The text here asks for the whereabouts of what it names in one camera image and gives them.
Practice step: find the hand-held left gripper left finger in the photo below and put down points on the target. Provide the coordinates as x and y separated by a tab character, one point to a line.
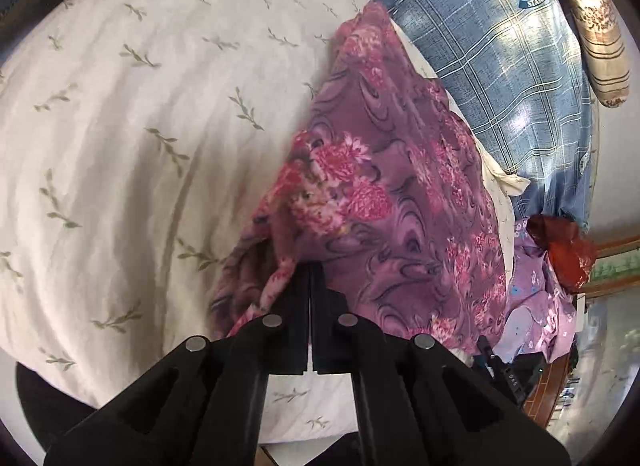
295	316

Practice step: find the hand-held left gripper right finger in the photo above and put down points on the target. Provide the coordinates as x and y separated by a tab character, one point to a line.
325	316

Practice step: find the purple floral garment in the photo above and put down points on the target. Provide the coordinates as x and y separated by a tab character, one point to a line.
400	196

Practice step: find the light purple floral cloth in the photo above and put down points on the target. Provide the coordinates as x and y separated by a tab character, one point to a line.
535	306

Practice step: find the red plastic bag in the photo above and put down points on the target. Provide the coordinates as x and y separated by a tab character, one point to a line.
565	251

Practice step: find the white leaf-print pillow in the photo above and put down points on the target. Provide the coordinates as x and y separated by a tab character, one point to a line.
125	145

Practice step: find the person's black fuzzy clothing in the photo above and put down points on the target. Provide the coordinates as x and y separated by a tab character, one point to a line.
45	406

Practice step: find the blue plaid bed sheet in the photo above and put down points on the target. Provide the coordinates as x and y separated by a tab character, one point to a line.
500	70

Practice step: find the striped pillow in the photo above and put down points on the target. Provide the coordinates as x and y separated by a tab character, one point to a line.
595	30

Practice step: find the wooden bed frame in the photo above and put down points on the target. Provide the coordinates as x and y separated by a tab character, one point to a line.
550	391

